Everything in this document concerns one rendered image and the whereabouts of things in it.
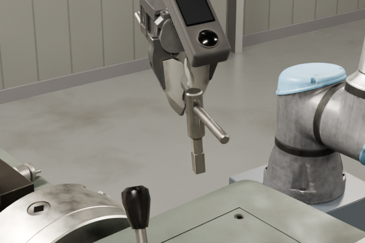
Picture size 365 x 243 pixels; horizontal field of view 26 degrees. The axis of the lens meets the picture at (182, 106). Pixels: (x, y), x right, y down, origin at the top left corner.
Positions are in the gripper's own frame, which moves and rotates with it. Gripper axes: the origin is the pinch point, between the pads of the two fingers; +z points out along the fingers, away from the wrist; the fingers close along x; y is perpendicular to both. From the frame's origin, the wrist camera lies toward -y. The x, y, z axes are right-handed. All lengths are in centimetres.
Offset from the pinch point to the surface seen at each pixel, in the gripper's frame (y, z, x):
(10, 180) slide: 65, 50, 17
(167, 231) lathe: -5.5, 14.7, 5.0
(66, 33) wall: 342, 143, -56
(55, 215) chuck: 6.7, 17.2, 17.2
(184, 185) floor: 200, 165, -76
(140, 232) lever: -18.9, 2.5, 12.7
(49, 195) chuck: 12.2, 17.6, 16.8
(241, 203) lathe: -2.5, 15.6, -7.1
